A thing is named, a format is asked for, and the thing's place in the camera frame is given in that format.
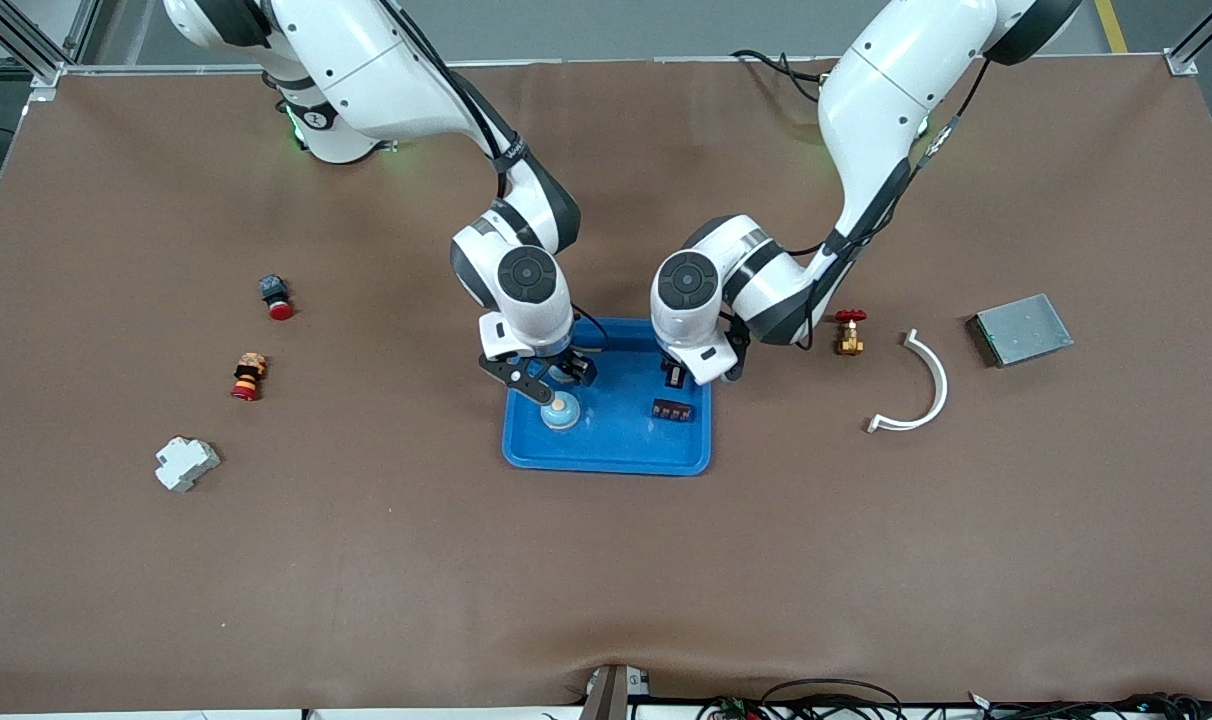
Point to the brown table mat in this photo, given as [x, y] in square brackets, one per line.
[606, 560]

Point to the dark emergency stop button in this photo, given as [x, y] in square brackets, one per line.
[276, 296]

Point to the white circuit breaker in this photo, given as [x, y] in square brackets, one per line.
[186, 465]

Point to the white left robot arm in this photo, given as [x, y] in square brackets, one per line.
[886, 90]

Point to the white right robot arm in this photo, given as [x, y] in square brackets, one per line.
[366, 70]

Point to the grey metal box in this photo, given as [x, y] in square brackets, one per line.
[1021, 330]

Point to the blue plastic tray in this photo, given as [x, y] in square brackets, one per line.
[616, 445]

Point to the white curved plastic clip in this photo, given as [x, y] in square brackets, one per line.
[941, 385]

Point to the brass valve red handwheel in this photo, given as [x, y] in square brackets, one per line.
[850, 340]

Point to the grey metal table bracket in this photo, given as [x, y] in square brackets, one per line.
[606, 695]

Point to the long black terminal block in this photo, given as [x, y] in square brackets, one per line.
[672, 410]

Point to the orange black red pushbutton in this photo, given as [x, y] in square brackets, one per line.
[249, 376]

